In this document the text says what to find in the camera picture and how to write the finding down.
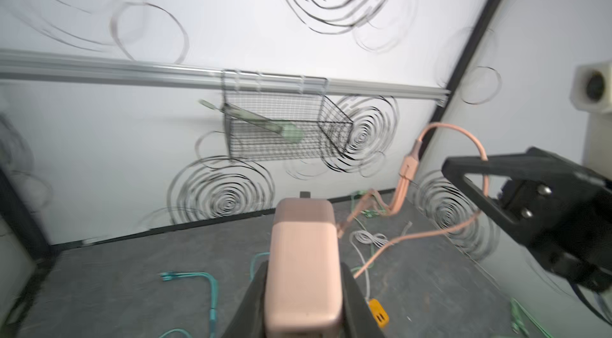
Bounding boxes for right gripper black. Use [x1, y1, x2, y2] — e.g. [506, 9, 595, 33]
[442, 147, 611, 293]

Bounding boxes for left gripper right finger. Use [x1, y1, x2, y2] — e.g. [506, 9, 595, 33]
[340, 262, 385, 338]

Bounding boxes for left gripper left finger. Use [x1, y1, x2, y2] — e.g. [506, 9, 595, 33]
[222, 261, 269, 338]

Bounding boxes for orange power strip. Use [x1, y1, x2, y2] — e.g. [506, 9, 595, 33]
[368, 298, 390, 329]

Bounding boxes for pink plug adapter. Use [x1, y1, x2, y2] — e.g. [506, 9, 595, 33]
[264, 198, 343, 337]

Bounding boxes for pink usb cable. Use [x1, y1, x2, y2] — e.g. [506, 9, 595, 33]
[335, 121, 491, 280]

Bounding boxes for metal tongs in basket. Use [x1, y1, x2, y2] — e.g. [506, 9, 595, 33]
[198, 99, 304, 143]

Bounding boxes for teal cable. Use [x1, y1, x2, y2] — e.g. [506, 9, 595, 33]
[157, 251, 271, 338]

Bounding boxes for white lilac usb cable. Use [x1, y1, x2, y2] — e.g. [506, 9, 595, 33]
[348, 220, 414, 301]

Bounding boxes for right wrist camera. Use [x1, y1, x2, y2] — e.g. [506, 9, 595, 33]
[570, 61, 611, 176]

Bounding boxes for light green cable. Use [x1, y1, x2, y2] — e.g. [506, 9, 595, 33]
[348, 188, 390, 219]

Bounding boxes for black wire wall basket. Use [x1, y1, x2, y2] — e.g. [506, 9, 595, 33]
[221, 70, 353, 161]

